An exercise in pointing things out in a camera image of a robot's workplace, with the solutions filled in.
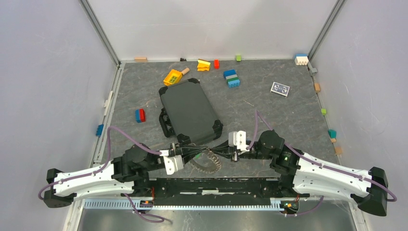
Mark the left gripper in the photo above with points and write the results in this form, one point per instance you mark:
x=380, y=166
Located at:
x=193, y=148

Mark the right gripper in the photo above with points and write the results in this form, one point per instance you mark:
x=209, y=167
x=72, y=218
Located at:
x=225, y=148

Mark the metal disc keyring with rings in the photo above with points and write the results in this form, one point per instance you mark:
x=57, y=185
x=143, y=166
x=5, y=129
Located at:
x=209, y=163

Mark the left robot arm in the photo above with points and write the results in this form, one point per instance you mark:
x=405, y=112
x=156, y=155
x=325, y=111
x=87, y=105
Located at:
x=124, y=175

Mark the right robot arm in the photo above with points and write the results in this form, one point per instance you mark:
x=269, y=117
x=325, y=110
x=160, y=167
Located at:
x=302, y=174

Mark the dark grey hard case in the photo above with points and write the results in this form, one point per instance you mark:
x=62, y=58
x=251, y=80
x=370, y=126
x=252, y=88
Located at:
x=188, y=114

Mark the red blue brick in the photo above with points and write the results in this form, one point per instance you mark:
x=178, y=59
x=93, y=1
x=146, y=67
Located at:
x=140, y=115

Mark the blue green stacked bricks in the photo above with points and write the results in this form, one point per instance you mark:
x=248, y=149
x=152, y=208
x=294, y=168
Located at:
x=231, y=78

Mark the yellow toy window block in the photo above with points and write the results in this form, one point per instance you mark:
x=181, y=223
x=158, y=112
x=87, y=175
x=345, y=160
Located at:
x=173, y=77

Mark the blue playing card box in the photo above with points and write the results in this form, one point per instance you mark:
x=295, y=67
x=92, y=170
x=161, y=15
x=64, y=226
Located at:
x=280, y=89

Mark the wooden peg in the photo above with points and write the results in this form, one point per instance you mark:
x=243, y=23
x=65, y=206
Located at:
x=185, y=71

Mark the yellow orange wedge blocks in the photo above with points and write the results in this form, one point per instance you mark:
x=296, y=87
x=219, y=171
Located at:
x=203, y=65

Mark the red small block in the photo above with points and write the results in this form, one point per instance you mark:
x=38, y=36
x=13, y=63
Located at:
x=216, y=64

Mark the lime green block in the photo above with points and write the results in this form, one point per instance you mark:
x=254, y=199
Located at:
x=323, y=111

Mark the tan wooden block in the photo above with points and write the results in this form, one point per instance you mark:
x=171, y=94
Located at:
x=141, y=59

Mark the teal block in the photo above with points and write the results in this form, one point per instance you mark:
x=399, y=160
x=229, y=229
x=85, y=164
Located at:
x=332, y=133

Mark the orange wooden block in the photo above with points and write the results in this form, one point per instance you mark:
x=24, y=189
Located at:
x=317, y=88

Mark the white blue brick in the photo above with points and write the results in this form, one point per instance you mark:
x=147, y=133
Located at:
x=301, y=59

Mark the grey brick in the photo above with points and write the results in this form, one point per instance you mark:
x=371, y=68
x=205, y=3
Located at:
x=312, y=71

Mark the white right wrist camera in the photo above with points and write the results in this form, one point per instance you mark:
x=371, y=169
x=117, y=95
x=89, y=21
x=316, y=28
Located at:
x=237, y=139

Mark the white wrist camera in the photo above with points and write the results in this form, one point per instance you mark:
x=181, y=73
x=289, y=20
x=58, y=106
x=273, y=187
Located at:
x=237, y=139
x=172, y=163

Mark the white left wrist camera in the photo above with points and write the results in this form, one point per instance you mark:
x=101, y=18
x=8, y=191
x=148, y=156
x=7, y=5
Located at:
x=172, y=163

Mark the blue block at left wall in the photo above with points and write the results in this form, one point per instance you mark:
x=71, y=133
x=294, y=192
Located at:
x=99, y=130

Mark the tan block at right wall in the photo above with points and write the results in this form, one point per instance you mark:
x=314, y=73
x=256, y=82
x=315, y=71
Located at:
x=338, y=150

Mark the white cable duct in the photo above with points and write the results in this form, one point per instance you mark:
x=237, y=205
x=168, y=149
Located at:
x=125, y=204

